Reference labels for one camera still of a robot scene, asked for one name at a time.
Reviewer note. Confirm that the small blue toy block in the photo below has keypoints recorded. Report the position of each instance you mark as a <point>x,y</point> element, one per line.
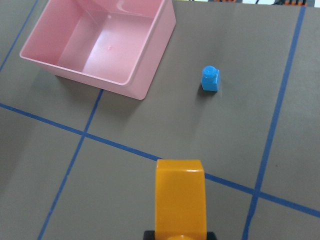
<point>210,79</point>

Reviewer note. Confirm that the pink plastic box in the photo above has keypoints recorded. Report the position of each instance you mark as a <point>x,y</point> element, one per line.
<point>114,45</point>

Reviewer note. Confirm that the orange toy block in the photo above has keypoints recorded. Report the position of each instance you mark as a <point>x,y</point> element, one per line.
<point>180,200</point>

